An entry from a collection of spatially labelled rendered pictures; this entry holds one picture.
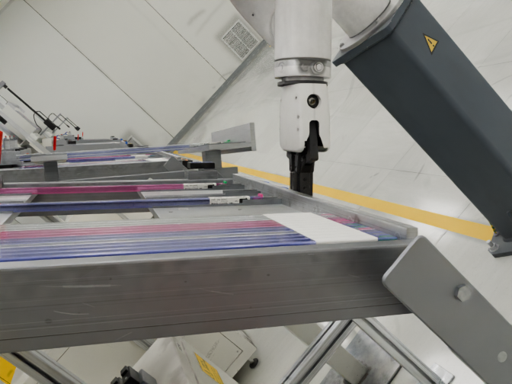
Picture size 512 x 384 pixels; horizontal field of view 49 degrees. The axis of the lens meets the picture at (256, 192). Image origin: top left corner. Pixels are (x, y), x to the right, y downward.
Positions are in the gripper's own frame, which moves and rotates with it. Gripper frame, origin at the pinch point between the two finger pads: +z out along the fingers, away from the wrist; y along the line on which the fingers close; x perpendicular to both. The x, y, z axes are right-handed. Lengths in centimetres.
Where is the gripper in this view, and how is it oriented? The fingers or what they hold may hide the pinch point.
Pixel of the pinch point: (301, 185)
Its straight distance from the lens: 85.0
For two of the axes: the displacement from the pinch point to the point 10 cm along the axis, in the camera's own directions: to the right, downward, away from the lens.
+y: -2.7, -1.0, 9.6
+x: -9.6, 0.3, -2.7
